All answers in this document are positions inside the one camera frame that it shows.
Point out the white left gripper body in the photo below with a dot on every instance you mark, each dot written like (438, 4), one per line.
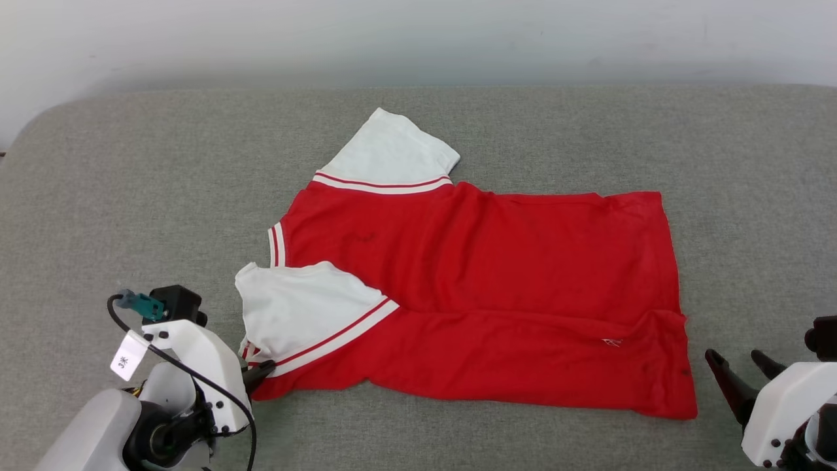
(209, 360)

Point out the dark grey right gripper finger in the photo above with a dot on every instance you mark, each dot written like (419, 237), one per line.
(731, 386)
(768, 366)

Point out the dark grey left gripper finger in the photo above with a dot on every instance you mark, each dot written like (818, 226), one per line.
(257, 375)

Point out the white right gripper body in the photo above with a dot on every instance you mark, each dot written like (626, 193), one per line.
(781, 412)

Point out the red and white jersey shirt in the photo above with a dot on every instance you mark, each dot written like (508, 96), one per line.
(510, 275)

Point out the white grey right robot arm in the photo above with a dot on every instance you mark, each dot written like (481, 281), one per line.
(820, 438)

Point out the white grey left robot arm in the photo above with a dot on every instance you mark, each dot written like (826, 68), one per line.
(91, 432)

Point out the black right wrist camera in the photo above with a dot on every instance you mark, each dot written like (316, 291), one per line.
(824, 338)

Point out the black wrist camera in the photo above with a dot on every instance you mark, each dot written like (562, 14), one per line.
(824, 338)
(175, 303)

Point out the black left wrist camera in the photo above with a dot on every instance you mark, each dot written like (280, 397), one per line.
(175, 303)

